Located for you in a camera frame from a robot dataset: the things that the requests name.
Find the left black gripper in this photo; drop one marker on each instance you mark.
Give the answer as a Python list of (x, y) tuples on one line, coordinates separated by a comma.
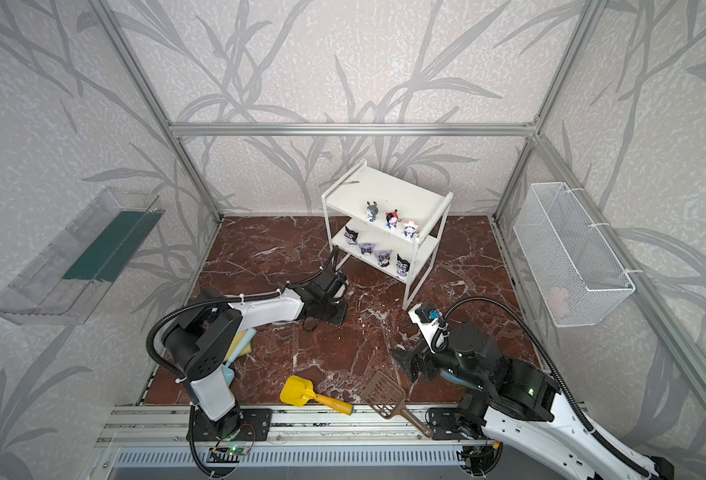
[(332, 288)]

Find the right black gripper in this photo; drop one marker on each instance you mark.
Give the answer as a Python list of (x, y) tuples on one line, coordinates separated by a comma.
[(416, 363)]

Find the dark purple small figure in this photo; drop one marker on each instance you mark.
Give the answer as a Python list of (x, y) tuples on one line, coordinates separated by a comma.
[(366, 248)]

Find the black purple Kuromi figure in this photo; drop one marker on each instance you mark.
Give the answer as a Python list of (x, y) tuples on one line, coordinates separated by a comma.
[(351, 236)]

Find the purple caped Kuromi figure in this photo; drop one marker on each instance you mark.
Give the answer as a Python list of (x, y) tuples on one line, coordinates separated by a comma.
[(383, 258)]

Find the grey suit Doraemon figure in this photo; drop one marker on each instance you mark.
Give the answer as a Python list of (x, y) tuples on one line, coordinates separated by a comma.
[(372, 211)]

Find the red ladybug Doraemon figure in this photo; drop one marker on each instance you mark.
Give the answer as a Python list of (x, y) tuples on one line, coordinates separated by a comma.
[(392, 220)]

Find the blue white small figure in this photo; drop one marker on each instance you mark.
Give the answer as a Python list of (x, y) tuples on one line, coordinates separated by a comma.
[(411, 230)]

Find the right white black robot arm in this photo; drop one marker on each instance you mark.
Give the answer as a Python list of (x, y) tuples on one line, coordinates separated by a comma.
[(513, 402)]

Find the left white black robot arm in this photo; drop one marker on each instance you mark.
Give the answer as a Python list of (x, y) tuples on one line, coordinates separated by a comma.
[(192, 342)]

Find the white two-tier shelf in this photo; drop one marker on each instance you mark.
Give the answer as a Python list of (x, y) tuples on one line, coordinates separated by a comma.
[(361, 184)]

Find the blue yellow sponge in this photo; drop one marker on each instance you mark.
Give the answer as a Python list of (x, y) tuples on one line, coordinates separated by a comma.
[(456, 380)]

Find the brown slotted toy spatula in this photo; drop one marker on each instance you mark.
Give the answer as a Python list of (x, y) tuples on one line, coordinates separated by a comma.
[(386, 397)]

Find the yellow toy shovel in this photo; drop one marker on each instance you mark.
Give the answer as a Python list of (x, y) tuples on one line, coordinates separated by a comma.
[(298, 392)]

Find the pink item in basket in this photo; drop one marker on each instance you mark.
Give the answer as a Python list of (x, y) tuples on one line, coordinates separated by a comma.
[(558, 303)]

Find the small circuit board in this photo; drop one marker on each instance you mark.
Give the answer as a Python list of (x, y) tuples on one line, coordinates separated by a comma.
[(228, 454)]

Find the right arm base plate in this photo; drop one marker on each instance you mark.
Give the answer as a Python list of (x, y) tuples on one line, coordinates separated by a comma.
[(444, 424)]

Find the white wire mesh basket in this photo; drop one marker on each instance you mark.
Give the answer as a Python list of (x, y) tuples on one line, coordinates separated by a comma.
[(564, 247)]

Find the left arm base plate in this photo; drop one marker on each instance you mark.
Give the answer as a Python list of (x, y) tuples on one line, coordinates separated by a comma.
[(251, 424)]

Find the clear plastic wall bin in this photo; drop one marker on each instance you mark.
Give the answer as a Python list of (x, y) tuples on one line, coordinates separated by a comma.
[(64, 284)]

